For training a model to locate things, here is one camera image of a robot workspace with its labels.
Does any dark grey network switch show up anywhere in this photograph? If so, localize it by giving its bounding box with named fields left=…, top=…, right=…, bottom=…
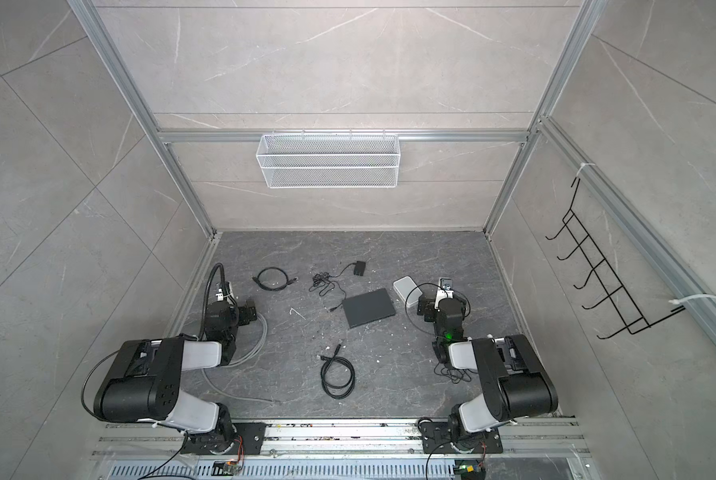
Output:
left=342, top=288, right=396, bottom=329

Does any black power adapter with cord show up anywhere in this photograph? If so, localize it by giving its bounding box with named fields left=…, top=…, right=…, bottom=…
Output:
left=309, top=260, right=367, bottom=312

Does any black ethernet cable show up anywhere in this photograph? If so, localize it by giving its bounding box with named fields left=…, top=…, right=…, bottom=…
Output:
left=318, top=343, right=357, bottom=400

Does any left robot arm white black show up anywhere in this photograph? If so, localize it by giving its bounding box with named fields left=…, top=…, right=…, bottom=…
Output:
left=81, top=263, right=257, bottom=455

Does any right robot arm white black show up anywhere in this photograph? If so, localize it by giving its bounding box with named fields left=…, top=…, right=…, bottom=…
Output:
left=417, top=277, right=559, bottom=452

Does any white rectangular box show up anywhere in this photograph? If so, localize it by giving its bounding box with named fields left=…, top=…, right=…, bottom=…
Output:
left=393, top=276, right=423, bottom=308

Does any grey cable bundle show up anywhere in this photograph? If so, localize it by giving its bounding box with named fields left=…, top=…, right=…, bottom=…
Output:
left=200, top=311, right=281, bottom=405

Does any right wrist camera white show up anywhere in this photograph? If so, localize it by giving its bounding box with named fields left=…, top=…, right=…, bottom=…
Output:
left=436, top=277, right=454, bottom=302

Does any small black coiled cable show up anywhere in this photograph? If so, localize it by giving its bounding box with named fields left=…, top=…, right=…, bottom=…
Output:
left=254, top=266, right=297, bottom=292

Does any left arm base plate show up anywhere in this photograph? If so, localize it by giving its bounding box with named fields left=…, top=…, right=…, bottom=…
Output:
left=181, top=422, right=267, bottom=455

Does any aluminium frame rail front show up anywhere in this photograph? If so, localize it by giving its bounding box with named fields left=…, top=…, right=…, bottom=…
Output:
left=87, top=417, right=592, bottom=462

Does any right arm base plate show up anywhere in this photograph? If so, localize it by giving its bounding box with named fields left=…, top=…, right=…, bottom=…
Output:
left=416, top=417, right=504, bottom=454

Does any white wire mesh basket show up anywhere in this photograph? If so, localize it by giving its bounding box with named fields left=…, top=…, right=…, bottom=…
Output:
left=256, top=133, right=402, bottom=189

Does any black wire hook rack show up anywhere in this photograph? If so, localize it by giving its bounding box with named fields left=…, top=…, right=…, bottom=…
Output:
left=545, top=178, right=686, bottom=340

